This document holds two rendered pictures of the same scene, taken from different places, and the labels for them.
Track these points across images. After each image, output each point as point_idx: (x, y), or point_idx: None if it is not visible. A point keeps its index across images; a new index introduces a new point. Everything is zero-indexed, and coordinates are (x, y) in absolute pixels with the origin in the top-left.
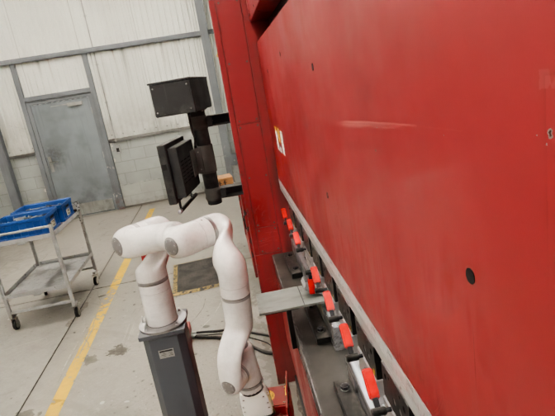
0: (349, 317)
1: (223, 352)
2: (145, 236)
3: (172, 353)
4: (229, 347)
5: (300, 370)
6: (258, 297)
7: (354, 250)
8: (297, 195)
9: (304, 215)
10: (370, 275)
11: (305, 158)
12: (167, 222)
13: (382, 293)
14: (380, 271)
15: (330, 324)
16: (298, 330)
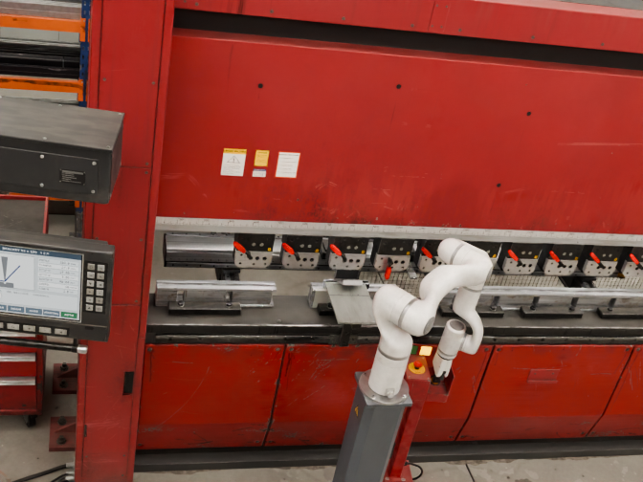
0: (498, 249)
1: (480, 325)
2: (440, 295)
3: None
4: (479, 319)
5: (320, 372)
6: (346, 320)
7: (543, 203)
8: (343, 208)
9: (367, 220)
10: (565, 207)
11: (438, 169)
12: (443, 271)
13: (580, 208)
14: (584, 200)
15: None
16: None
